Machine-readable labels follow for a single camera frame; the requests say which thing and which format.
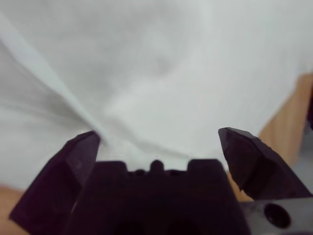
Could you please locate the white t-shirt with small print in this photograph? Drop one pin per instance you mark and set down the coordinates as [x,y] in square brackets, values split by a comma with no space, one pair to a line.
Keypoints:
[156,61]

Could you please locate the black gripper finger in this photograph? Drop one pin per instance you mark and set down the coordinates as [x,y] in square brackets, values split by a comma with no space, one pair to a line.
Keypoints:
[256,171]
[61,186]

